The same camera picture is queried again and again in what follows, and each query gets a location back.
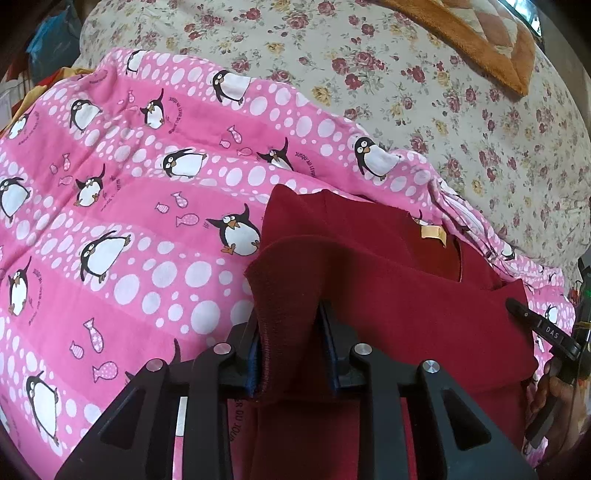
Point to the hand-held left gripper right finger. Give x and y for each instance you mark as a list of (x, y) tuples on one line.
[(328, 355)]

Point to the floral bed sheet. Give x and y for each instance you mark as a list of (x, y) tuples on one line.
[(369, 60)]

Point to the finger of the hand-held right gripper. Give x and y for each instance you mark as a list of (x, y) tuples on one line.
[(547, 413), (545, 330)]

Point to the pink penguin print blanket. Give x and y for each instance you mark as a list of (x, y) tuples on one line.
[(115, 207)]

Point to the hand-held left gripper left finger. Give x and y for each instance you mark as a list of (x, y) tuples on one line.
[(251, 364)]

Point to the dark red sweatshirt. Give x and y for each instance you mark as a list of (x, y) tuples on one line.
[(369, 277)]

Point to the orange quilted blanket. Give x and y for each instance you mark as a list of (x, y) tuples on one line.
[(471, 32)]

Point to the blue plastic bag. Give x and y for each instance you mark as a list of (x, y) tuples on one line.
[(53, 34)]

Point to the yellow cloth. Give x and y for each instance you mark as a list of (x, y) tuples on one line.
[(51, 87)]

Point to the person's right hand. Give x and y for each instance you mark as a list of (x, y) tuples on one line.
[(579, 415)]

